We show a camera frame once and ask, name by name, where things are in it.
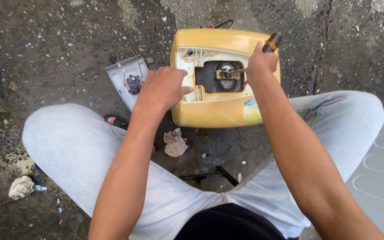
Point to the person's right hand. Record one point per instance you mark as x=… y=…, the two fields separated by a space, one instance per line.
x=261 y=65

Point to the person's left hand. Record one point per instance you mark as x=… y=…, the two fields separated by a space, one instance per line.
x=163 y=88

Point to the person's left fingers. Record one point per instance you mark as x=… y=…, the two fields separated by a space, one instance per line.
x=180 y=81

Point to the yellow appliance housing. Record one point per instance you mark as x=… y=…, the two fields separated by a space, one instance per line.
x=212 y=110

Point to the crumpled beige rag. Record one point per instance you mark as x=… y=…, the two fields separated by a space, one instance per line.
x=175 y=143

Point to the black sandal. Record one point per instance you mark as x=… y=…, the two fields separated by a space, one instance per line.
x=116 y=120

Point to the person's light grey trousers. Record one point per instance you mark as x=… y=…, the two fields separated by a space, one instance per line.
x=185 y=180

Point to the person's black shirt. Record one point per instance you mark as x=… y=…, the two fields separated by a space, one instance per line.
x=228 y=223

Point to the crumpled white rag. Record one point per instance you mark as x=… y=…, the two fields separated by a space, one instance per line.
x=21 y=187

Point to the grey plastic panel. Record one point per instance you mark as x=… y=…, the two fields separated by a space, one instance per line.
x=378 y=180

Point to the metal bracket in appliance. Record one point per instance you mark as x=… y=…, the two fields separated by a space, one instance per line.
x=227 y=74

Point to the grey cover panel with switch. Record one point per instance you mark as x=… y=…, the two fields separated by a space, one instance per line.
x=125 y=78

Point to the black metal stool frame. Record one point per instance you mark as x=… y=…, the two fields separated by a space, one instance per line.
x=208 y=176

